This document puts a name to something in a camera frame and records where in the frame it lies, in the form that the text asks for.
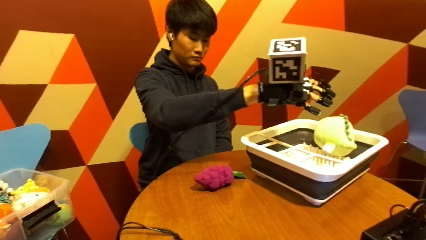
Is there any purple-blue chair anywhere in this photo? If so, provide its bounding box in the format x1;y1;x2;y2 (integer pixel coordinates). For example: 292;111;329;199
383;88;426;189

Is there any green dinosaur soft toy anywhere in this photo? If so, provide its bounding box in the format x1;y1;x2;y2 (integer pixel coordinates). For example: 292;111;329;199
313;113;360;158

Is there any white and black dish rack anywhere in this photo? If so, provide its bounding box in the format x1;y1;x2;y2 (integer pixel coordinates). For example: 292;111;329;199
240;118;391;207

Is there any black glove cable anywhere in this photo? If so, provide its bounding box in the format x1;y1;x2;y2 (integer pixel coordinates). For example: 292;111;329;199
151;67;271;183

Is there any purple grape soft toy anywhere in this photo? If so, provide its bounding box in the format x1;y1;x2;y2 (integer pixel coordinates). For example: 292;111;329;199
194;165;248;192

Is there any clear plastic storage bin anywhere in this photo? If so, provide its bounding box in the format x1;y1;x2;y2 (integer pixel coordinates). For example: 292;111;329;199
0;167;76;240

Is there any white soft toy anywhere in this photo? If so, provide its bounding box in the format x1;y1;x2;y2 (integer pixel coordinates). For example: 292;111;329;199
11;191;51;212

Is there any black device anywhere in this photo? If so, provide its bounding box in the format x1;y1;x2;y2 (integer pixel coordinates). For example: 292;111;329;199
360;198;426;240

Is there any yellow soft toy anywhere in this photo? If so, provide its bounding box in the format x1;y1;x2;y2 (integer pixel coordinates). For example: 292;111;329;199
14;178;54;196

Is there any white marker cube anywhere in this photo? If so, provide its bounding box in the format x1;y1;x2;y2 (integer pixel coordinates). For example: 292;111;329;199
267;36;309;85

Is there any green round soft toy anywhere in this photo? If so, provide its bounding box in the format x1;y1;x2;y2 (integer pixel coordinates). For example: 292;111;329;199
46;203;75;227

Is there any person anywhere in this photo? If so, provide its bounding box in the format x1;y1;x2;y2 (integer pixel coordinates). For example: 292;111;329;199
134;0;264;190

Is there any light blue chair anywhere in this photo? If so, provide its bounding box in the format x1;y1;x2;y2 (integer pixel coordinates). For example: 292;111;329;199
128;121;152;153
0;122;52;175

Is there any black box with white edge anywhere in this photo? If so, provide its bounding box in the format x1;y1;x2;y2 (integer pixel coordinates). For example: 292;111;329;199
21;199;63;232

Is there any black table cable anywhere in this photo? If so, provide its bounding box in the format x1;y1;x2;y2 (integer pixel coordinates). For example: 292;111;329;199
116;221;186;240

